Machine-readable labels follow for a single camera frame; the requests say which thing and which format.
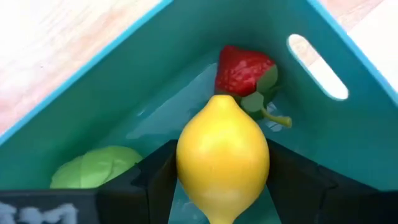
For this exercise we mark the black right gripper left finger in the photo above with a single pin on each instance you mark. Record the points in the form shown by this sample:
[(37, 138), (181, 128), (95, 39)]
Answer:
[(124, 199)]

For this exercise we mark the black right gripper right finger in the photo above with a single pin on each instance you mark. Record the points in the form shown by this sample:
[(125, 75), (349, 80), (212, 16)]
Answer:
[(311, 196)]

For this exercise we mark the green toy cabbage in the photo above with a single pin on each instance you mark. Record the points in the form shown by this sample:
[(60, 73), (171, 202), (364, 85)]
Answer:
[(93, 169)]

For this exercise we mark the yellow toy lemon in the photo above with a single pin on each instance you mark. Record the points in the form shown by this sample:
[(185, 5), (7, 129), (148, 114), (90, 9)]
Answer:
[(222, 155)]

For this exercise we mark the red toy strawberry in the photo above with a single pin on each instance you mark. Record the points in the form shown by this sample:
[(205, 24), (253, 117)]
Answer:
[(239, 71)]

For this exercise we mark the teal plastic container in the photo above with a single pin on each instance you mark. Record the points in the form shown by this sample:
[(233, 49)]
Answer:
[(155, 77)]

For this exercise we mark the white cloth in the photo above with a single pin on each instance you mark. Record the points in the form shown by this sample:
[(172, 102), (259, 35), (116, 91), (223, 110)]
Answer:
[(379, 53)]

